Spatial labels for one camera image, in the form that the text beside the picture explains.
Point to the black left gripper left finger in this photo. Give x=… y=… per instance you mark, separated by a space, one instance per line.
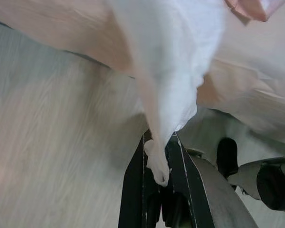
x=133 y=202

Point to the grey black robot left leg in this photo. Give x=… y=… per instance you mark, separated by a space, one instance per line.
x=270 y=183

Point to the white tissue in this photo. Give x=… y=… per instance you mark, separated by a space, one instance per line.
x=180 y=71

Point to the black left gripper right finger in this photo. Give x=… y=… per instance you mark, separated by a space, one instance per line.
x=180 y=180

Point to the pink pillow orange patches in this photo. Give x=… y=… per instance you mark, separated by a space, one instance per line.
x=249 y=9

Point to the beige sheeted mattress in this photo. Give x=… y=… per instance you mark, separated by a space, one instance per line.
x=61 y=28

